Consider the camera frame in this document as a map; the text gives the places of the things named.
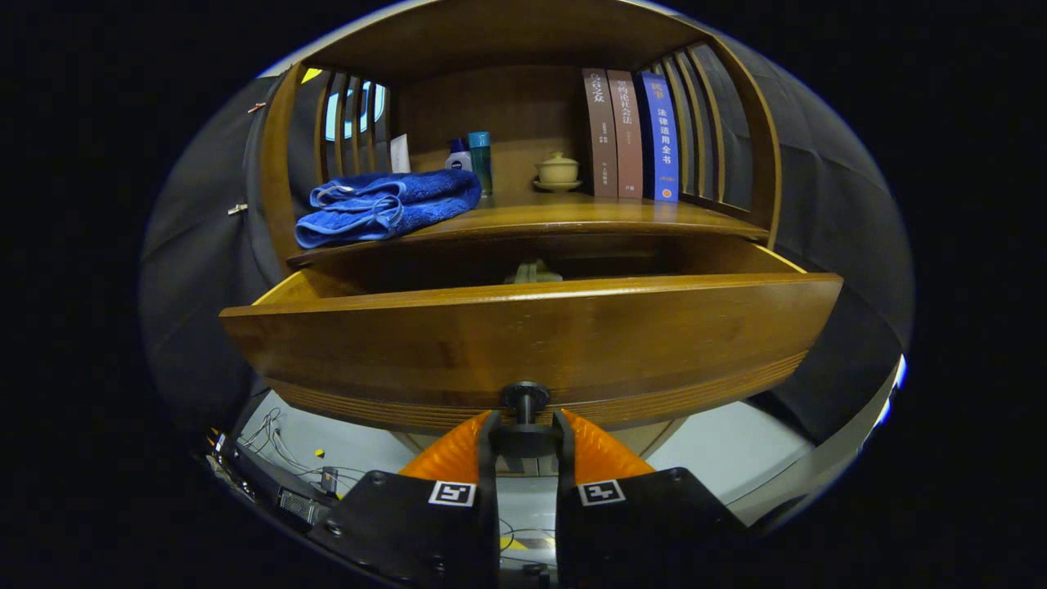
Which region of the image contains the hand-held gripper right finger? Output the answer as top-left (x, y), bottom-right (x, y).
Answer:
top-left (553, 409), bottom-right (749, 589)

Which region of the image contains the blue folded towel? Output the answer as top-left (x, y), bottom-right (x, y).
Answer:
top-left (293, 169), bottom-right (483, 250)

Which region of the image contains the wooden cabinet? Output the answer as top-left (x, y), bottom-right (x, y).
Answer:
top-left (219, 0), bottom-right (843, 459)

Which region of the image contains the dark brown book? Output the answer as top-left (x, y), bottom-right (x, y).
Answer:
top-left (582, 68), bottom-right (619, 199)

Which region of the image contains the wooden drawer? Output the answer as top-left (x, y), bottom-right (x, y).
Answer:
top-left (219, 237), bottom-right (843, 434)

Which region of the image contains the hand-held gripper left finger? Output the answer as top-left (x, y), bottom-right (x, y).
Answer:
top-left (309, 409), bottom-right (501, 589)

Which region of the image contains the blue book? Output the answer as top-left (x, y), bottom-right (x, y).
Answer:
top-left (640, 71), bottom-right (680, 203)

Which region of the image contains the teal bottle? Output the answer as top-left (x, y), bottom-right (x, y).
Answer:
top-left (468, 131), bottom-right (494, 197)

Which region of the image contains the reddish brown book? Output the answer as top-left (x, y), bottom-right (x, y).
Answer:
top-left (606, 70), bottom-right (645, 199)

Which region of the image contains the wooden countertop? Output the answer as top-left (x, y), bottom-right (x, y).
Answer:
top-left (286, 192), bottom-right (770, 267)

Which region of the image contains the black device with cables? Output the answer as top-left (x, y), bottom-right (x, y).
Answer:
top-left (209, 429), bottom-right (344, 528)

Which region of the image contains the beige lidded teacup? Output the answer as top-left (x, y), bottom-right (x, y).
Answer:
top-left (533, 151), bottom-right (583, 193)

